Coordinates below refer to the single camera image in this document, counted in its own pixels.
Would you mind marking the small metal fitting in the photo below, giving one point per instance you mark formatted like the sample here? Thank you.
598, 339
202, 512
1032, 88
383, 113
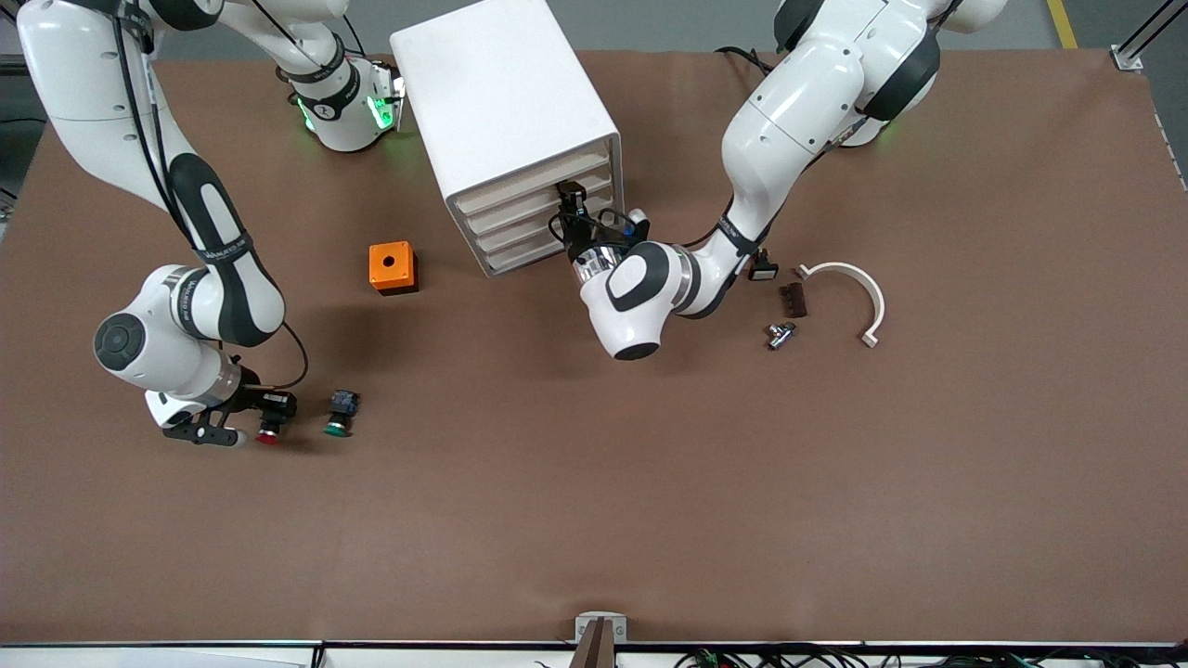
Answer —
780, 337

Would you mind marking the brown terminal block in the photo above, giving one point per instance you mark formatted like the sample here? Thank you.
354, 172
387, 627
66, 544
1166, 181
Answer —
794, 301

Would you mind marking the aluminium frame profile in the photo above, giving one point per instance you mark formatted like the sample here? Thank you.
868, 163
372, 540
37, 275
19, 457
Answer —
1128, 57

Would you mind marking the green push button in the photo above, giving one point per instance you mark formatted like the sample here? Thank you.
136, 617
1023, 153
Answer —
342, 405

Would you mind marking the grey metal table bracket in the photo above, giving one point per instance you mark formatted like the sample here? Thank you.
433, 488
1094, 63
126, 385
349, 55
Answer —
585, 623

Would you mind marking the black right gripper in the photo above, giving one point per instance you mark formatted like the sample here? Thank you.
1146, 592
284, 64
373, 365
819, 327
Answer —
252, 399

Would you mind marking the orange box with hole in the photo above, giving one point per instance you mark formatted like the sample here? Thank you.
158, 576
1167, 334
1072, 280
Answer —
379, 269

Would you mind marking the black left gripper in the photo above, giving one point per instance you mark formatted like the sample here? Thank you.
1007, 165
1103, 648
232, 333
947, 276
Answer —
580, 243

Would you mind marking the white curved plastic bracket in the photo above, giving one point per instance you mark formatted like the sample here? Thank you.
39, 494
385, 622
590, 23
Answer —
872, 297

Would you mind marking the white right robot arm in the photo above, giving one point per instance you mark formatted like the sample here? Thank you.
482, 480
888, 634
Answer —
93, 93

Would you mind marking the black switch with white face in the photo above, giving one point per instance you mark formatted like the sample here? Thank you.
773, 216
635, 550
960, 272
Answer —
766, 272

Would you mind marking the red push button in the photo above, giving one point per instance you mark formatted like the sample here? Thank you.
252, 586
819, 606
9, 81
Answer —
268, 436

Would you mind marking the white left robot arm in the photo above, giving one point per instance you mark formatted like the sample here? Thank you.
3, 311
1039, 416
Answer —
807, 111

